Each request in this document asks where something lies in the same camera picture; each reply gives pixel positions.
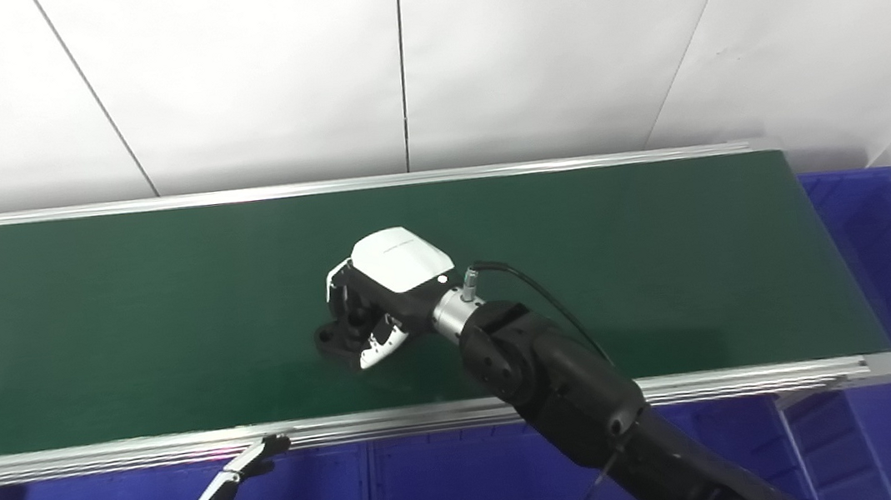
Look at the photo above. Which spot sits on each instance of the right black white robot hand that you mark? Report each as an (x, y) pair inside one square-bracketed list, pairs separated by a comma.
[(397, 264)]

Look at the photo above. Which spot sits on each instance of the green conveyor belt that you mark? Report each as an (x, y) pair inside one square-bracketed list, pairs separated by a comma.
[(126, 320)]

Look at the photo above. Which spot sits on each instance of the black flanged metal part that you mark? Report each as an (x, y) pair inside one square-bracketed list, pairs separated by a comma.
[(334, 342)]

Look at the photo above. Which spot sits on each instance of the aluminium conveyor side rail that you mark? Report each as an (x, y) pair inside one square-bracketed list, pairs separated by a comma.
[(238, 196), (721, 383)]

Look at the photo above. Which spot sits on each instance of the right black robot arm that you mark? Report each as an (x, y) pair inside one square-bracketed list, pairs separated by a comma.
[(571, 395)]

